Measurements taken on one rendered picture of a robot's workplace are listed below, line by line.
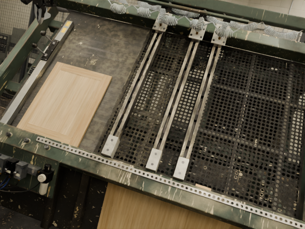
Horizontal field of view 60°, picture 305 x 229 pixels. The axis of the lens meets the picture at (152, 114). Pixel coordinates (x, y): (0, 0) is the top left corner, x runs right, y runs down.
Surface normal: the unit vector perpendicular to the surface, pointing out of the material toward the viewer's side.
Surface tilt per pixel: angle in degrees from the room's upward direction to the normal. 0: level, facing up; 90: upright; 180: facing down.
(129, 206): 90
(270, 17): 90
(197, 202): 55
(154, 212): 90
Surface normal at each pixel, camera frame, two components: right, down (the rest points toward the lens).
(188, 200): -0.03, -0.47
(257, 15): -0.20, 0.11
